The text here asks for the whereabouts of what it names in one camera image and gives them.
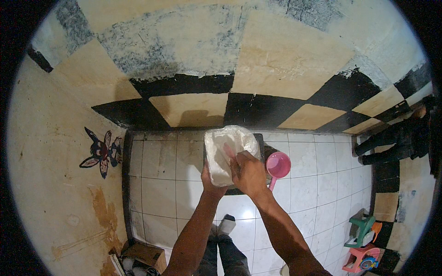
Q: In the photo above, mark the person's right hand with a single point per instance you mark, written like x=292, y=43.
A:
x=249, y=176

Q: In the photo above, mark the person's left hand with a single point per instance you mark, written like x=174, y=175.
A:
x=212, y=186

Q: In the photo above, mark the person's left fingers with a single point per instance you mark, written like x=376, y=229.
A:
x=205, y=172

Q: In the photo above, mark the person's right fingers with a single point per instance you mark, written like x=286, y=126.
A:
x=241, y=159

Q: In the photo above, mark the pink plastic tool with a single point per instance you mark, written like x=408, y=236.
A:
x=228, y=150

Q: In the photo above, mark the white plastic container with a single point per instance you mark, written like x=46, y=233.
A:
x=221, y=145

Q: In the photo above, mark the black bucket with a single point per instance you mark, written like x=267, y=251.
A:
x=264, y=151

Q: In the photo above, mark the pink water dipper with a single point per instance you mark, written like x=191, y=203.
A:
x=278, y=165

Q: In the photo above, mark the person's legs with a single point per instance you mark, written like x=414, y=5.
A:
x=224, y=252

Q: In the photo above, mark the brown cardboard box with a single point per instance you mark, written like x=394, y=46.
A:
x=145, y=257

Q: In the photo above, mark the green plastic toy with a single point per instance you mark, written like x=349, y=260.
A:
x=361, y=232

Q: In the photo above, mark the pink plastic toy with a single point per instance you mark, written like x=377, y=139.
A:
x=361, y=258

